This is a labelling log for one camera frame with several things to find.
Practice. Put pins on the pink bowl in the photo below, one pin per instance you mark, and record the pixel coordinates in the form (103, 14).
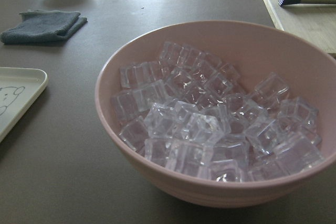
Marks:
(256, 50)

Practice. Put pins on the grey folded cloth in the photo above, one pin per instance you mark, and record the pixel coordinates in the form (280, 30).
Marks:
(40, 26)

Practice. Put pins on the cream serving tray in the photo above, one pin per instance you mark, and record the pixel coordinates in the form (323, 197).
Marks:
(20, 87)

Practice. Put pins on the clear ice cubes pile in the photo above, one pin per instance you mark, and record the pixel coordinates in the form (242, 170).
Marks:
(187, 112)

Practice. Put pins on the wooden cutting board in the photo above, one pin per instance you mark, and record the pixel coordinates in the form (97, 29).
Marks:
(314, 23)

